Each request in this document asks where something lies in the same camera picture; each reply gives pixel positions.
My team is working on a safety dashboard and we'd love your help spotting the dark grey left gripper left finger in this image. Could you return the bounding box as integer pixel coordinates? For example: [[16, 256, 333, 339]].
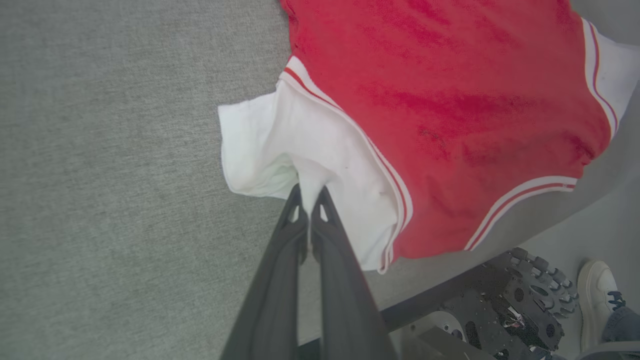
[[220, 183, 310, 360]]

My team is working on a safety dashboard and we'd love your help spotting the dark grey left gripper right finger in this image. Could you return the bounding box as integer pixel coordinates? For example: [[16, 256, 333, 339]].
[[309, 186, 399, 360]]

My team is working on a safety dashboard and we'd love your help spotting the red and white garment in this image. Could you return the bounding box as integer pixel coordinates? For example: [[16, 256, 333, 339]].
[[217, 0, 640, 275]]

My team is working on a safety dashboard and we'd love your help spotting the white sneaker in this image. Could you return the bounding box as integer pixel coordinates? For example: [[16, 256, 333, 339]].
[[577, 259, 629, 354]]

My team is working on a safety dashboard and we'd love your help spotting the blue jeans leg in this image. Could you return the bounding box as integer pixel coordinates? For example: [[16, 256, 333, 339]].
[[600, 305, 640, 346]]

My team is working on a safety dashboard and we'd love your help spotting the black robot wheeled base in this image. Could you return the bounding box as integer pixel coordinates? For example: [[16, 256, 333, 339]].
[[297, 264, 566, 360]]

